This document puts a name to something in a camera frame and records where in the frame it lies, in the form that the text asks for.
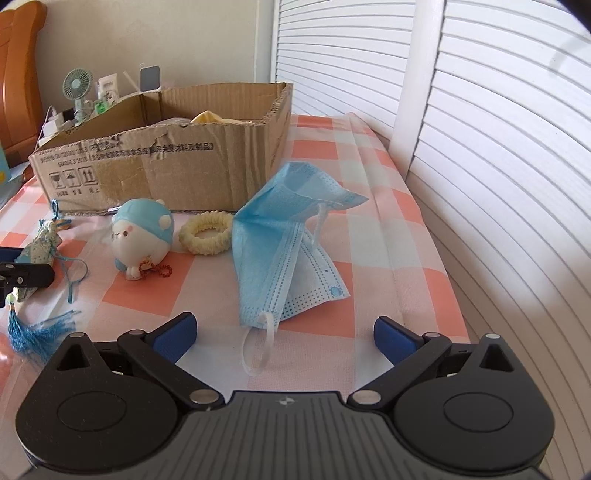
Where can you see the pink and white checkered tablecloth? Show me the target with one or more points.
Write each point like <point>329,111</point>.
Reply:
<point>351,230</point>

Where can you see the brown cardboard box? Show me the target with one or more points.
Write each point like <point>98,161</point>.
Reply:
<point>184,175</point>

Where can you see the patterned sachet with blue tassel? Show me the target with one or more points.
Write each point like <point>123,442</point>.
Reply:
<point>44,240</point>

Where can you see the yellow and blue snack bag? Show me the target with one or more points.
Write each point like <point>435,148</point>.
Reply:
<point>3,166</point>

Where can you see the green sanitizer bottle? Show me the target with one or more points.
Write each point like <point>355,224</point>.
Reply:
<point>100,108</point>

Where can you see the wooden bed headboard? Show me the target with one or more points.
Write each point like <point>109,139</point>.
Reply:
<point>18,69</point>

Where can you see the white louvered closet door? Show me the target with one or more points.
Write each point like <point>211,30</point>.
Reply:
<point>341,60</point>
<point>508,184</point>

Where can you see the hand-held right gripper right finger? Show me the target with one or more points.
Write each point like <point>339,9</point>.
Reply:
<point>392,339</point>

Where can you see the white power strip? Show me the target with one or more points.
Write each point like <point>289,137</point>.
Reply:
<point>51,124</point>

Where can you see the yellow cloth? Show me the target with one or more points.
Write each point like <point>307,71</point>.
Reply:
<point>207,117</point>

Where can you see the blue and white plush toy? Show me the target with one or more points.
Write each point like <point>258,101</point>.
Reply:
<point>138,230</point>

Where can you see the cream hair scrunchie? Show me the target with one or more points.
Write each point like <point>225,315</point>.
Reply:
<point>194,245</point>

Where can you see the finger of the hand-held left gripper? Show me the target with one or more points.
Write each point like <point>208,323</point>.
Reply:
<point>9,255</point>
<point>27,274</point>

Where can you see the black charger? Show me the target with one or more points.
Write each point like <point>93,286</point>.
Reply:
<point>68,116</point>

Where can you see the small green desk fan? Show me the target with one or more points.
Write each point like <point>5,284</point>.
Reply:
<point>76,85</point>

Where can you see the blue face mask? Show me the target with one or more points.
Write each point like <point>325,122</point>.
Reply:
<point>268,240</point>

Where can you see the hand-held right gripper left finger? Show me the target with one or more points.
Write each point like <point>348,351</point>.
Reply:
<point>175,337</point>

